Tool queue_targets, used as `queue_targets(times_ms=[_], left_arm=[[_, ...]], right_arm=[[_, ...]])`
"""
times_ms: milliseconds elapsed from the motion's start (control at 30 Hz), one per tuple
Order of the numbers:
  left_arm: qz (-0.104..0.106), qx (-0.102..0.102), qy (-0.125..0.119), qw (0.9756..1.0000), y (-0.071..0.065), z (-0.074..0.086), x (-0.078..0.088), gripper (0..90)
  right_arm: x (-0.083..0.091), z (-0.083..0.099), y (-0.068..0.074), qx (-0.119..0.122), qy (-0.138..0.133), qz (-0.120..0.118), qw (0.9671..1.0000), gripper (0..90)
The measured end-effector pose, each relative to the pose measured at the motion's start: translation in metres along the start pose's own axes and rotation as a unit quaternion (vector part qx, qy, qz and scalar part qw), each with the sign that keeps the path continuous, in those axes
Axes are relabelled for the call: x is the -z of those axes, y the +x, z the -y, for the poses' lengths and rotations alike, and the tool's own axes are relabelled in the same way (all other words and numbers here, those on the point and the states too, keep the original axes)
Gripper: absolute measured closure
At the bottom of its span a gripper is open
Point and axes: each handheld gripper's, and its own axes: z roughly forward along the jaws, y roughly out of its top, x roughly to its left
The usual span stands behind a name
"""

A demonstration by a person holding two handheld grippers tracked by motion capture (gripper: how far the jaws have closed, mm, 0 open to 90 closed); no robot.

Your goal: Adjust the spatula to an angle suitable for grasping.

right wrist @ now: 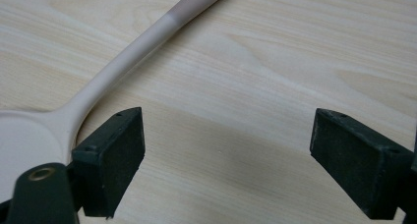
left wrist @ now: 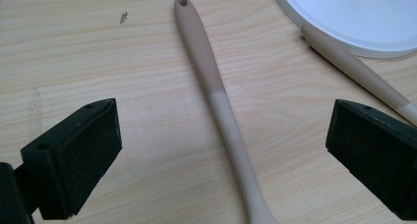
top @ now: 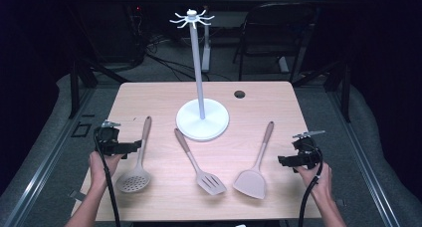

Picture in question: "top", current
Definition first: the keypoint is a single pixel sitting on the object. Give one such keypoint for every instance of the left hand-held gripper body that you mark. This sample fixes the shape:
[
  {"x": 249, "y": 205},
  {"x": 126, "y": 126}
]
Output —
[{"x": 107, "y": 140}]

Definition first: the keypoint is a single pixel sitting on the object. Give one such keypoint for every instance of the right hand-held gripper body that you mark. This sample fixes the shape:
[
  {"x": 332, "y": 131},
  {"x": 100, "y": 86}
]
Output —
[{"x": 307, "y": 152}]

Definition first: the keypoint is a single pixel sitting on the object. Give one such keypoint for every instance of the beige perforated skimmer spoon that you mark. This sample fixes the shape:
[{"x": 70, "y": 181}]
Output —
[{"x": 134, "y": 180}]

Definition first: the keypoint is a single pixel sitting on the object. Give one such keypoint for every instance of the beige solid spatula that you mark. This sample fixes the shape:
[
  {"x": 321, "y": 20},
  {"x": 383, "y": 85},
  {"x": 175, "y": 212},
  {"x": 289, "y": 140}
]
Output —
[{"x": 250, "y": 183}]

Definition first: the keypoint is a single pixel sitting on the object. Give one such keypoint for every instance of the white utensil rack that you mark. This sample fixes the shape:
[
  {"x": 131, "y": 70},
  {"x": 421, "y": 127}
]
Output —
[{"x": 202, "y": 124}]

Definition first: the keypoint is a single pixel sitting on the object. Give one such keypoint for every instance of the beige slotted spatula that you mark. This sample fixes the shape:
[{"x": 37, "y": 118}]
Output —
[{"x": 210, "y": 183}]

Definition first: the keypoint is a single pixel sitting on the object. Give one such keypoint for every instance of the person's left hand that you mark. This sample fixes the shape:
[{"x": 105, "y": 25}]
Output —
[{"x": 99, "y": 170}]

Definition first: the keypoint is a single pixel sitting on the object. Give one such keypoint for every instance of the person's right hand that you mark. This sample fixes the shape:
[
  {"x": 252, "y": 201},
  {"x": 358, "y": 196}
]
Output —
[{"x": 323, "y": 183}]

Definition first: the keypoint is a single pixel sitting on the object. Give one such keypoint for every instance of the grey tape strip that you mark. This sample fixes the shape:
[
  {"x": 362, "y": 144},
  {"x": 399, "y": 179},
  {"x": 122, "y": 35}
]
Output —
[
  {"x": 340, "y": 202},
  {"x": 78, "y": 195}
]

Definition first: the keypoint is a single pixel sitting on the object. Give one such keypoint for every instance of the black folding chair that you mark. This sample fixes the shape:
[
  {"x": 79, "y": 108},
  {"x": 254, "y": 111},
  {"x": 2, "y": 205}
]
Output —
[{"x": 275, "y": 28}]

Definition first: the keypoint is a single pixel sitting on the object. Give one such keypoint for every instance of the aluminium floor rail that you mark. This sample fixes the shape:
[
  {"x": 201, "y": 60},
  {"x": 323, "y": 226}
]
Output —
[
  {"x": 363, "y": 160},
  {"x": 43, "y": 164}
]

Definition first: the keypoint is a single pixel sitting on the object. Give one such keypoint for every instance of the black metal frame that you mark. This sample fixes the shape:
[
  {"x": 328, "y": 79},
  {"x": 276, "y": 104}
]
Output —
[
  {"x": 74, "y": 87},
  {"x": 345, "y": 94}
]

